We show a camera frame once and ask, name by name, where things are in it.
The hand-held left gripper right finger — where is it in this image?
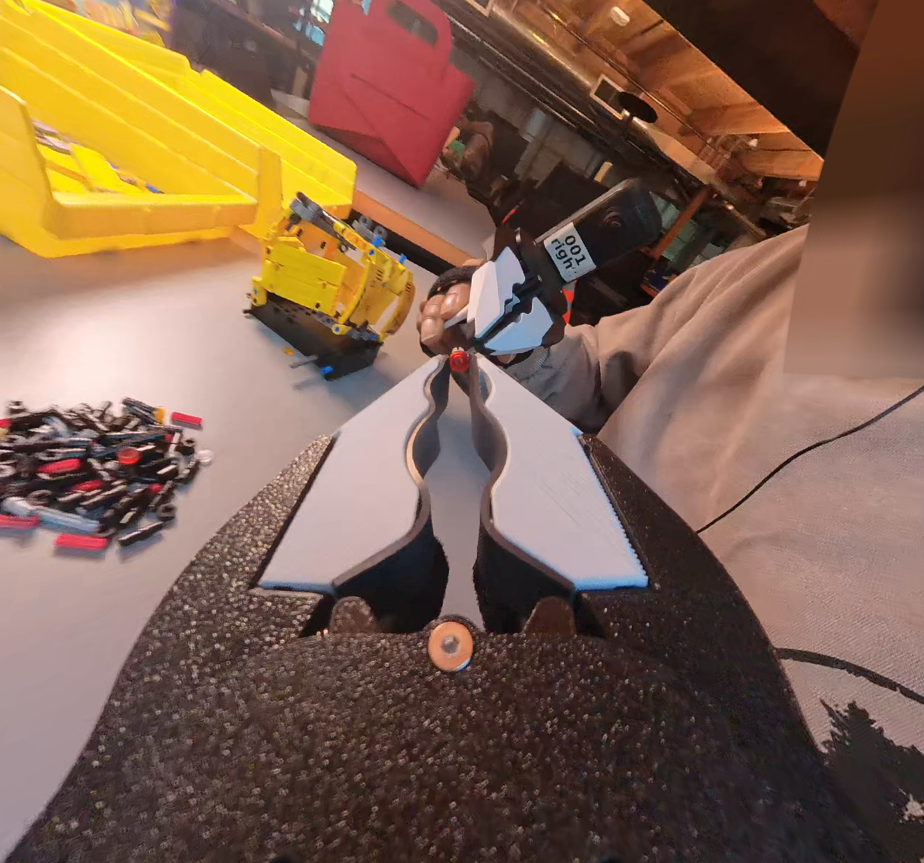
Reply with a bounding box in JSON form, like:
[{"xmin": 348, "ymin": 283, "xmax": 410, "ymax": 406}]
[{"xmin": 469, "ymin": 356, "xmax": 649, "ymax": 592}]

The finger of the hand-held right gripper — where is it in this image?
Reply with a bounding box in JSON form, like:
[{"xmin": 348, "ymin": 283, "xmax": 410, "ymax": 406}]
[
  {"xmin": 480, "ymin": 304, "xmax": 553, "ymax": 362},
  {"xmin": 471, "ymin": 259, "xmax": 524, "ymax": 336}
]

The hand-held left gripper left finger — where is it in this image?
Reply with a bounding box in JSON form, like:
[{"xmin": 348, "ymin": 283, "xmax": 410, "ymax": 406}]
[{"xmin": 256, "ymin": 356, "xmax": 447, "ymax": 597}]

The yellow toy robot model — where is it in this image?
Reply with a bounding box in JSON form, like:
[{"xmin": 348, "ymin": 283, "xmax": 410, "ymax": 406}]
[{"xmin": 244, "ymin": 192, "xmax": 417, "ymax": 381}]

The pile of small connector pins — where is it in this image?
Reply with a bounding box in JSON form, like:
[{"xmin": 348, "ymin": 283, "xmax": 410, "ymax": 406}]
[{"xmin": 0, "ymin": 397, "xmax": 214, "ymax": 554}]

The red tote bag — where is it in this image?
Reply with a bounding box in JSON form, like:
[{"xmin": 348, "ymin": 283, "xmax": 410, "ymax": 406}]
[{"xmin": 308, "ymin": 0, "xmax": 476, "ymax": 187}]

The person's beige sweatshirt torso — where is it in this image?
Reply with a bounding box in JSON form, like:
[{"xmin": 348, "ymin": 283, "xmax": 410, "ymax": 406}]
[{"xmin": 595, "ymin": 365, "xmax": 924, "ymax": 863}]

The heap of grey blue pieces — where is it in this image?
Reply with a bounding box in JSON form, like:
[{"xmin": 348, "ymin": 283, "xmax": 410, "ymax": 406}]
[{"xmin": 32, "ymin": 120, "xmax": 163, "ymax": 194}]

